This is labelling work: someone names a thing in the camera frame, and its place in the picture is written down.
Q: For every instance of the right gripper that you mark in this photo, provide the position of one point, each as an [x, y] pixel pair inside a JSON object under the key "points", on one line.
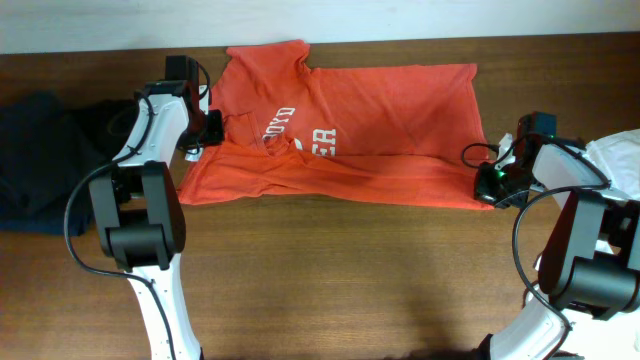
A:
{"points": [[491, 185]]}

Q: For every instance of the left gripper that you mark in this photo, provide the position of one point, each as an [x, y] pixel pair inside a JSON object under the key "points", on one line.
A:
{"points": [[213, 128]]}

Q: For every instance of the red printed t-shirt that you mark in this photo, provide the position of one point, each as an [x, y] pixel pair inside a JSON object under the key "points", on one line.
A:
{"points": [[391, 135]]}

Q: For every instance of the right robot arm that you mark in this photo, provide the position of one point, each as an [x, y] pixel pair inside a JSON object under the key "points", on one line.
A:
{"points": [[531, 129]]}

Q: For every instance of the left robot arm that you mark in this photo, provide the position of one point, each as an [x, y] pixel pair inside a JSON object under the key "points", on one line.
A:
{"points": [[139, 218]]}

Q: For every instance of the white t-shirt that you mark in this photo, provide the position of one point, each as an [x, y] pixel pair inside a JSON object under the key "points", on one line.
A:
{"points": [[585, 303]]}

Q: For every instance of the folded dark navy garment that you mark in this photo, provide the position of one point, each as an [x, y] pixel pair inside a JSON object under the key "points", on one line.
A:
{"points": [[46, 149]]}

